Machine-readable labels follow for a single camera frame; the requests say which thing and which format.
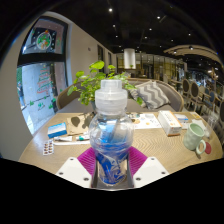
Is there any brown cardboard stand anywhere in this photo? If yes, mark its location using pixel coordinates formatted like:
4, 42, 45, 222
66, 112, 95, 136

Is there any group of dining chairs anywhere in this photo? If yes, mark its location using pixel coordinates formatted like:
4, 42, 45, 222
179, 78, 224, 118

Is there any grey curved sofa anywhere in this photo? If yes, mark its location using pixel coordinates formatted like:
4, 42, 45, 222
55, 78, 185, 113

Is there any grey chevron cushion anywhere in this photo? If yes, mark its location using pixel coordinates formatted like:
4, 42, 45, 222
128, 79, 171, 110

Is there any yellow card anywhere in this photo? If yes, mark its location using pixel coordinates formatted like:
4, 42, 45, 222
189, 111, 203, 120

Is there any clear blue-label water bottle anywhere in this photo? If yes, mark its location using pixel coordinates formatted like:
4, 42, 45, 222
88, 79, 135, 187

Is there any pale green mug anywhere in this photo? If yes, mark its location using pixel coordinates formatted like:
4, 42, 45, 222
182, 122, 208, 155

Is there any window with colourful decals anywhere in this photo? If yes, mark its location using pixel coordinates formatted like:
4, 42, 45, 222
16, 16, 69, 134

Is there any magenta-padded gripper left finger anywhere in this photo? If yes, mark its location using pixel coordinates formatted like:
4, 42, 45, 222
55, 147, 99, 189

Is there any flat round red coaster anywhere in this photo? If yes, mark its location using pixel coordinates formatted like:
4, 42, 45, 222
203, 141, 213, 155

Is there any white ointment tube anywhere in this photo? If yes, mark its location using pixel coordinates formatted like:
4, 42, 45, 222
53, 134, 91, 143

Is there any group of ceiling lights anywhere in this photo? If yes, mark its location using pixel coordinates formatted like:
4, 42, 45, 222
106, 6, 194, 41

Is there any pill blister pack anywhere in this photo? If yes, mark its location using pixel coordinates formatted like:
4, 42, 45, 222
42, 139, 55, 156

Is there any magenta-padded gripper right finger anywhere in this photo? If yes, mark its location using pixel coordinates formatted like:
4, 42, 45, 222
125, 146, 170, 189

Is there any white printed booklet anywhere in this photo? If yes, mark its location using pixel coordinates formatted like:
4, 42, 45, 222
128, 112, 163, 130

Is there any white and orange box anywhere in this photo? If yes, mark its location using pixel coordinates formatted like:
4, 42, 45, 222
157, 109, 183, 137

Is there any green potted plant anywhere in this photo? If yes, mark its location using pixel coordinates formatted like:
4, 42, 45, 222
66, 59, 144, 114

